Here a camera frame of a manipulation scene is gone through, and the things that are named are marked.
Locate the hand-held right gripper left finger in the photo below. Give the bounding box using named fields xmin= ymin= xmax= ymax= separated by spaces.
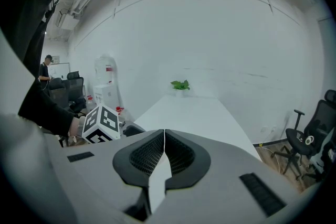
xmin=52 ymin=129 xmax=166 ymax=224

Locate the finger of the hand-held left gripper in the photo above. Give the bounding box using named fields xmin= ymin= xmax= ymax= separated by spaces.
xmin=122 ymin=125 xmax=146 ymax=137

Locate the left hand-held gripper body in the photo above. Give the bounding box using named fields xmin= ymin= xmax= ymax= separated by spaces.
xmin=81 ymin=104 xmax=125 ymax=144

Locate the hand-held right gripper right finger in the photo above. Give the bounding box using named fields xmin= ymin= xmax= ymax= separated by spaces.
xmin=146 ymin=129 xmax=300 ymax=224

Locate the person's left forearm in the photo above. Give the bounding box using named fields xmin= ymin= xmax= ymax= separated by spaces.
xmin=17 ymin=77 xmax=87 ymax=140

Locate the white water dispenser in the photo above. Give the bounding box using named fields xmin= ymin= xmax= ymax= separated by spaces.
xmin=93 ymin=83 xmax=120 ymax=114

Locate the green potted plant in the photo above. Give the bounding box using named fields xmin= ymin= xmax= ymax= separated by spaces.
xmin=170 ymin=80 xmax=191 ymax=98

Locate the whiteboard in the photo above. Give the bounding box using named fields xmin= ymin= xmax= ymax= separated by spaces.
xmin=47 ymin=62 xmax=71 ymax=79

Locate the black mesh office chair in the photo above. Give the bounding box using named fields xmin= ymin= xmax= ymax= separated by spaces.
xmin=271 ymin=89 xmax=336 ymax=182
xmin=313 ymin=128 xmax=336 ymax=178

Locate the person's black clothing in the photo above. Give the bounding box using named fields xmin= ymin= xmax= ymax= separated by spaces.
xmin=0 ymin=0 xmax=64 ymax=79

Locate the white floor cable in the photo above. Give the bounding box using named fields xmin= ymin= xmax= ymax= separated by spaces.
xmin=258 ymin=143 xmax=282 ymax=174

